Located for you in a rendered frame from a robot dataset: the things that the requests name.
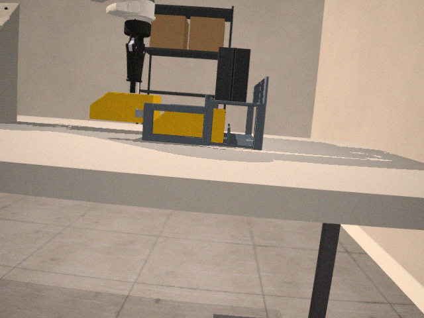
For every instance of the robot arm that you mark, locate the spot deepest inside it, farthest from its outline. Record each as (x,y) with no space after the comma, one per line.
(142,10)

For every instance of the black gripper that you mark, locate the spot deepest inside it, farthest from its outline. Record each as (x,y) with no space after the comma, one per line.
(137,30)

